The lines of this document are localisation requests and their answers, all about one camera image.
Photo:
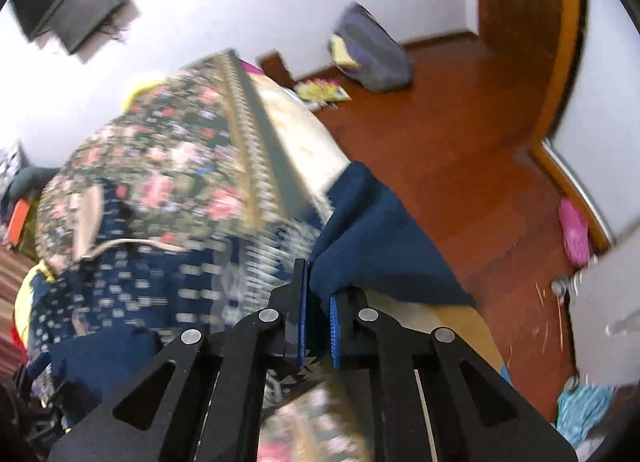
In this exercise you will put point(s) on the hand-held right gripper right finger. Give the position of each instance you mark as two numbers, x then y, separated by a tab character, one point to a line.
335	332

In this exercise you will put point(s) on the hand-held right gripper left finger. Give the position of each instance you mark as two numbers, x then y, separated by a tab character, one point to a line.
300	327

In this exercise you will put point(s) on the navy fleece garment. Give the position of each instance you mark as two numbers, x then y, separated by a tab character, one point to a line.
380	242

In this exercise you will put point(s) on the navy patterned garment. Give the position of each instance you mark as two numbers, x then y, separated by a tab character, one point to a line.
150	287

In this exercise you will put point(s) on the cream mattress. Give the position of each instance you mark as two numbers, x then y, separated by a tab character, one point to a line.
300	132

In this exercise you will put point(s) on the floral bed sheet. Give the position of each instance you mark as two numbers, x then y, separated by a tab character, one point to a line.
175	142

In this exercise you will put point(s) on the small silver can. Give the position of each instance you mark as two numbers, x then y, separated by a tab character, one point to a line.
559	288

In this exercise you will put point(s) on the yellow packet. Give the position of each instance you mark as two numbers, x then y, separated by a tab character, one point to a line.
322	91

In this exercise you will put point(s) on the pink slipper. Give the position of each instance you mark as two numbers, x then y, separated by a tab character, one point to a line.
574	232

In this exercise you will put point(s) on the teal cloth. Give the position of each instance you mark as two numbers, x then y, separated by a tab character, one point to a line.
582	412

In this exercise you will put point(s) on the pink cloth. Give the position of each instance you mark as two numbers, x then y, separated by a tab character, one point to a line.
250	67

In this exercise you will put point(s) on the white cabinet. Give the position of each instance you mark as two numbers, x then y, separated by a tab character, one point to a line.
605	312

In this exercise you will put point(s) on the yellow cartoon blanket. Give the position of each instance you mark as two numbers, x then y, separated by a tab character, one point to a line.
30	292

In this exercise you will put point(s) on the grey purple backpack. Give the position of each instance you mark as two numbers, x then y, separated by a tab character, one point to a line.
372	52

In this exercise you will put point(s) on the yellow plush toy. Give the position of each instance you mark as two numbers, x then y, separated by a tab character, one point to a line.
142	92

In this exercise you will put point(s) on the orange box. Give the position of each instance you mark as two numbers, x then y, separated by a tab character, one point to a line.
17	222

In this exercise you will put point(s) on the grey plush toy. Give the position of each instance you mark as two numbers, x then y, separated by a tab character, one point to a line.
32	182

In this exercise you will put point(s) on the wooden door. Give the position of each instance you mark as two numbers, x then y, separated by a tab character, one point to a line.
520	17

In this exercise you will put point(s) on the brown wooden bed frame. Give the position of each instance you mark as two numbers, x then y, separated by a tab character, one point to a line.
277	67

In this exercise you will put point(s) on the black wall television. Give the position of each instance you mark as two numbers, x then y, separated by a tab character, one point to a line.
92	4

